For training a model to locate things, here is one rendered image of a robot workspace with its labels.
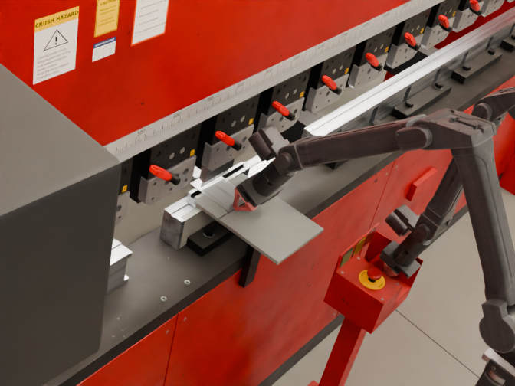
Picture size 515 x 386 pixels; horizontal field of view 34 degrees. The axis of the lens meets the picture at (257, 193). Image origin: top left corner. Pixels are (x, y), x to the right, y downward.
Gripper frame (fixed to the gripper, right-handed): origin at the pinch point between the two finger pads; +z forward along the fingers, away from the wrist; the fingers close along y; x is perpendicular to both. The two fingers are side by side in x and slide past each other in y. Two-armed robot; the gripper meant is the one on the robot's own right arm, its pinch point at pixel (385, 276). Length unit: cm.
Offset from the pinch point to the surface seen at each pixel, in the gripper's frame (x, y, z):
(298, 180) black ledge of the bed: 2.6, 35.3, -5.6
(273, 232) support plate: 39, 24, -21
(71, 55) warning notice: 89, 57, -70
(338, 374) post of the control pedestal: 7.9, -10.0, 34.7
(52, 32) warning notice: 93, 59, -76
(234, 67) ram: 43, 51, -53
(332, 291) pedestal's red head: 15.1, 6.7, 3.4
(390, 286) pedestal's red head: 8.2, -3.3, -6.2
